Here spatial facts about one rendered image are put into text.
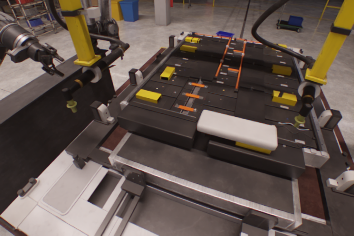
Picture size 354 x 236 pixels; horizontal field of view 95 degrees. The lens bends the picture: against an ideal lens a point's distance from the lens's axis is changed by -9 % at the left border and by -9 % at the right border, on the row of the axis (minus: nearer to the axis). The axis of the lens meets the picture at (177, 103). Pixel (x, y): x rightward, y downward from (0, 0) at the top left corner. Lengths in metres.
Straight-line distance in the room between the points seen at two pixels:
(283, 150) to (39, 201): 1.23
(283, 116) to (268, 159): 0.47
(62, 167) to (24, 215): 0.28
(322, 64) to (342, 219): 0.73
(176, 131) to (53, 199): 0.73
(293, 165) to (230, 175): 0.27
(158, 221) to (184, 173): 0.29
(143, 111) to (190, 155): 0.34
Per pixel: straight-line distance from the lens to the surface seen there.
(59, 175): 1.24
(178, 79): 1.43
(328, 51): 0.85
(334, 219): 1.18
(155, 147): 0.97
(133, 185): 1.01
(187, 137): 0.87
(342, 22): 0.82
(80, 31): 0.79
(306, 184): 2.36
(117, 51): 1.01
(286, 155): 0.93
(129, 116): 0.99
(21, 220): 1.21
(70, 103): 0.81
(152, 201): 1.07
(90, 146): 1.22
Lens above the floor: 1.77
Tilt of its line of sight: 40 degrees down
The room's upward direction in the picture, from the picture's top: straight up
